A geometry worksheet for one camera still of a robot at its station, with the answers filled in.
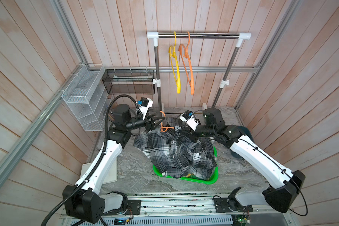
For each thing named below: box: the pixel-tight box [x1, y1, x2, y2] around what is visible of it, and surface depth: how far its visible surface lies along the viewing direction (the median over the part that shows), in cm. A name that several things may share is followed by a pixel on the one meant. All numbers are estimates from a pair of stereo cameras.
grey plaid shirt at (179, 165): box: [145, 153, 218, 180], surface depth 71 cm
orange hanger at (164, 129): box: [159, 110, 175, 133], surface depth 73 cm
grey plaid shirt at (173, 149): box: [133, 116, 218, 174], surface depth 72 cm
